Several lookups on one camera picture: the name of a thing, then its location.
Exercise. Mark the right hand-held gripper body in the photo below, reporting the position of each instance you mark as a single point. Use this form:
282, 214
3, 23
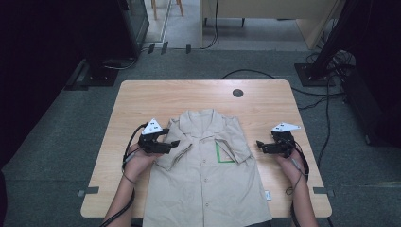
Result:
283, 143

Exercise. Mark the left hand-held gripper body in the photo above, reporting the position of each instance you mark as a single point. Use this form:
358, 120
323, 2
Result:
149, 142

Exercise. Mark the beige short-sleeved shirt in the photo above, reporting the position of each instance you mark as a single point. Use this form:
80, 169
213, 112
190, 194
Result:
205, 195

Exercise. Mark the person's left hand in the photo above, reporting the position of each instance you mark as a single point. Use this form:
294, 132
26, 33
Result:
137, 165

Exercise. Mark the person's right hand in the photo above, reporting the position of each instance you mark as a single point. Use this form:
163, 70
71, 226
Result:
294, 168

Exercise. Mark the grey tape mark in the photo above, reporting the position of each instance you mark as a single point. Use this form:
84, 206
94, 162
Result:
90, 190
321, 190

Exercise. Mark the black stand base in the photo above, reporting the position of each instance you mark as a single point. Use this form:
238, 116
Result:
101, 78

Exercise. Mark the black floor tape strip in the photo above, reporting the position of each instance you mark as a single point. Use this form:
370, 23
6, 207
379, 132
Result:
188, 49
151, 48
164, 48

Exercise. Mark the black equipment box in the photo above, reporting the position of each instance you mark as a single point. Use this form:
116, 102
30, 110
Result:
362, 104

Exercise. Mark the glass-front cabinet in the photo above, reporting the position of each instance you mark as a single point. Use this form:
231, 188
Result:
138, 19

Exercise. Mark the black stand pole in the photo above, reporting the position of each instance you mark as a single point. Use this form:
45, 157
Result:
334, 31

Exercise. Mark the wooden stool legs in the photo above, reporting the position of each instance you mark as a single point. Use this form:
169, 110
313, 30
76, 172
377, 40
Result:
154, 9

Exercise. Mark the light wooden cabinet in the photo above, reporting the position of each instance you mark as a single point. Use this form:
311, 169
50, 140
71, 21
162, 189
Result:
268, 8

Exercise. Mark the black stand base plate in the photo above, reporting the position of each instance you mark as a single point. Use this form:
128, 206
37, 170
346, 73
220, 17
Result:
310, 80

